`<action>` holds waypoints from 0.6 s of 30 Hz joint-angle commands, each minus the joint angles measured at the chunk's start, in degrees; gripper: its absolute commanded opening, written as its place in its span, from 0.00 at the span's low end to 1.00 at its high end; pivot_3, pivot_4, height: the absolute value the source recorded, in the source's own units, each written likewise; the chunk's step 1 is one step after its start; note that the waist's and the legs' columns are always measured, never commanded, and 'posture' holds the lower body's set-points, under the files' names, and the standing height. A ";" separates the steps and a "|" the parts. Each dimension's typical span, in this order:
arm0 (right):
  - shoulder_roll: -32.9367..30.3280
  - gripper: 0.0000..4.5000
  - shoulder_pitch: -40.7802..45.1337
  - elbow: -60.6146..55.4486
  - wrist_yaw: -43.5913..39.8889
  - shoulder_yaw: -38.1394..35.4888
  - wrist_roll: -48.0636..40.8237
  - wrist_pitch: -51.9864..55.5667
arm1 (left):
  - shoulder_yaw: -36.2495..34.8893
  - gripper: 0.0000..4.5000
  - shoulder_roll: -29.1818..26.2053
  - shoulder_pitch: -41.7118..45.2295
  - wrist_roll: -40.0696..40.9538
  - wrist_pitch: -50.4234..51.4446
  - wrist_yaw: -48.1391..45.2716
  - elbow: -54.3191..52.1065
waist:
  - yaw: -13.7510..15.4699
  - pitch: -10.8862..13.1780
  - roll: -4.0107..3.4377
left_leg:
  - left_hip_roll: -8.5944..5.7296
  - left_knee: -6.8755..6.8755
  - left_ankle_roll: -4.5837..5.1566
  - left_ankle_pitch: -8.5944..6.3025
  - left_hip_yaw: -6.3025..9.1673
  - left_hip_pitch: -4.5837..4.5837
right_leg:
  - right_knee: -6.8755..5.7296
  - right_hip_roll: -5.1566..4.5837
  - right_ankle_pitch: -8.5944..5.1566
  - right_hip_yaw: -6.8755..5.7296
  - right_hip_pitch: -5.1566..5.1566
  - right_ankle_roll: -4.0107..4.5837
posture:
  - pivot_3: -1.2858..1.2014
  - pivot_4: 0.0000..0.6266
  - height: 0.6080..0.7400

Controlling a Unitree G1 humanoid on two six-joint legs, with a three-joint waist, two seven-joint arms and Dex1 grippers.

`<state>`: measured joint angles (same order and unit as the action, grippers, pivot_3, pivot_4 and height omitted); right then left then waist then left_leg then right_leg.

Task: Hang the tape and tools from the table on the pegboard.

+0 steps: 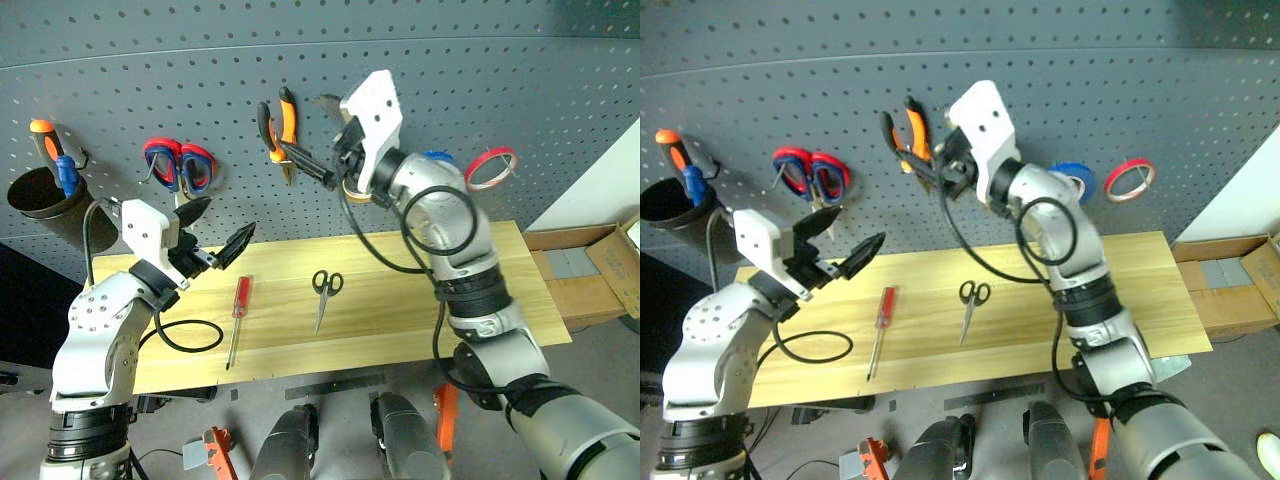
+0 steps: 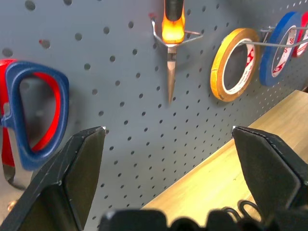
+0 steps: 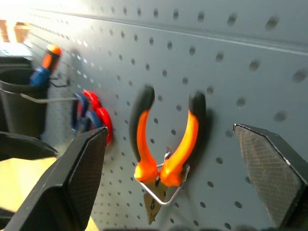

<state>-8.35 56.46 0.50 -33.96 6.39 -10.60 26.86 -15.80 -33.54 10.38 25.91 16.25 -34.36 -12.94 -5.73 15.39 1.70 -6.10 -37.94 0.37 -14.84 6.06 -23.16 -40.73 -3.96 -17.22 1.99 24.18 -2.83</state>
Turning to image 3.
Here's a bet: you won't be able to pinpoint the black plastic bin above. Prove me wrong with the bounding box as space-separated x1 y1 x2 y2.
0 55 51 140

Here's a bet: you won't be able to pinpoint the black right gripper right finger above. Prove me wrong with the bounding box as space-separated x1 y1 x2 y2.
232 123 308 231

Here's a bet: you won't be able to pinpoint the blue handled screwdriver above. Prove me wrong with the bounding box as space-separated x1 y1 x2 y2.
29 66 51 88

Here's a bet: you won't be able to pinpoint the orange black handled pliers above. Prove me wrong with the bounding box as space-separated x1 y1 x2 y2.
129 85 207 226

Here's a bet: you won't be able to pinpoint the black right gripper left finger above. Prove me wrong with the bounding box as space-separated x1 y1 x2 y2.
3 127 108 231

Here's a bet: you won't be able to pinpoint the brown wooden furniture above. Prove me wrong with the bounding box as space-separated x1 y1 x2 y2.
0 19 31 43

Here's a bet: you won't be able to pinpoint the silver wire pliers holder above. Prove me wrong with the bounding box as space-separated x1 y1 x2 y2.
133 146 191 206

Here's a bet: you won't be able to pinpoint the blue handled scissors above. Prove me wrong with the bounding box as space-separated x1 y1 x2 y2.
71 93 103 135

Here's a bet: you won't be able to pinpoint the grey metal pegboard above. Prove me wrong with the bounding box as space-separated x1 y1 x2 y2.
24 0 308 231

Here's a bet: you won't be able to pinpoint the black wire tool hook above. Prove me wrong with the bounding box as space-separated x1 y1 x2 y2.
49 76 71 89

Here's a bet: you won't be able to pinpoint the silver straight peg hook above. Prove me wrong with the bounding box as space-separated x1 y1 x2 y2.
20 93 80 104

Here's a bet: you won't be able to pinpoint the red handled scissors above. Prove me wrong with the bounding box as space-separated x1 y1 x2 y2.
82 90 114 147

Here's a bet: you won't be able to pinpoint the orange black screwdriver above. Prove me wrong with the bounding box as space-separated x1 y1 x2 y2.
41 44 63 74

